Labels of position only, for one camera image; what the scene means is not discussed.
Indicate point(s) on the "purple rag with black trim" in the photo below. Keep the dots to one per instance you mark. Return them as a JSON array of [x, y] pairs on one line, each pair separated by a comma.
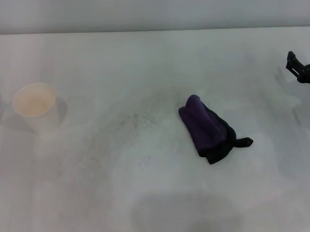
[[206, 126]]

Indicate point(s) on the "white paper cup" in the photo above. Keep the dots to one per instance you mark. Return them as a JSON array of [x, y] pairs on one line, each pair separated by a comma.
[[33, 100]]

